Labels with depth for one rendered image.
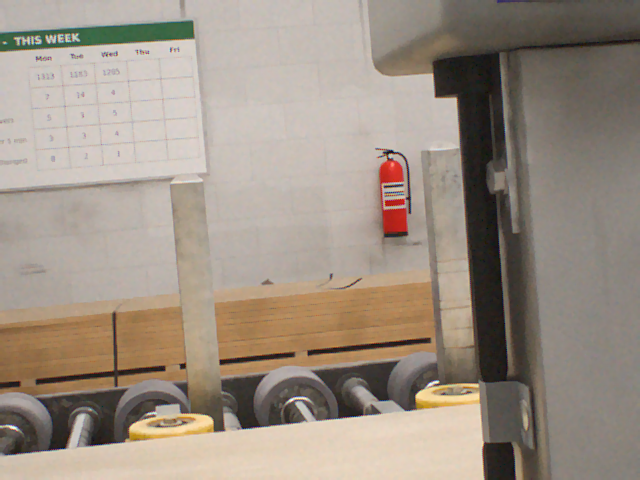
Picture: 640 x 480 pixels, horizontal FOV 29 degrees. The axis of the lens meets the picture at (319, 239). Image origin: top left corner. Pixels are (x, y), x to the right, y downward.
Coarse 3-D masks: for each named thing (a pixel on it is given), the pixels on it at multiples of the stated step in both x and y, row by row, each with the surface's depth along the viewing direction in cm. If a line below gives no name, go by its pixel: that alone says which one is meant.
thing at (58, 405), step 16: (320, 368) 186; (336, 368) 187; (352, 368) 187; (368, 368) 187; (384, 368) 188; (176, 384) 183; (224, 384) 184; (240, 384) 185; (256, 384) 185; (368, 384) 187; (384, 384) 188; (48, 400) 181; (64, 400) 181; (80, 400) 181; (96, 400) 182; (112, 400) 182; (240, 400) 185; (336, 400) 187; (384, 400) 188; (64, 416) 181; (112, 416) 182; (240, 416) 185; (352, 416) 187; (64, 432) 181; (112, 432) 182; (64, 448) 181
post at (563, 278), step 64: (512, 64) 23; (576, 64) 23; (576, 128) 23; (576, 192) 23; (512, 256) 24; (576, 256) 23; (512, 320) 24; (576, 320) 23; (512, 384) 24; (576, 384) 23; (512, 448) 25; (576, 448) 23
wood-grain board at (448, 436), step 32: (384, 416) 115; (416, 416) 114; (448, 416) 112; (96, 448) 111; (128, 448) 110; (160, 448) 109; (192, 448) 108; (224, 448) 107; (256, 448) 106; (288, 448) 105; (320, 448) 104; (352, 448) 103; (384, 448) 102; (416, 448) 101; (448, 448) 100; (480, 448) 99
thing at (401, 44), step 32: (384, 0) 25; (416, 0) 22; (448, 0) 21; (480, 0) 21; (544, 0) 21; (576, 0) 21; (608, 0) 21; (384, 32) 26; (416, 32) 23; (448, 32) 21; (480, 32) 21; (512, 32) 21; (544, 32) 21; (576, 32) 21; (608, 32) 21; (384, 64) 26; (416, 64) 25; (448, 64) 24; (480, 64) 24; (448, 96) 24
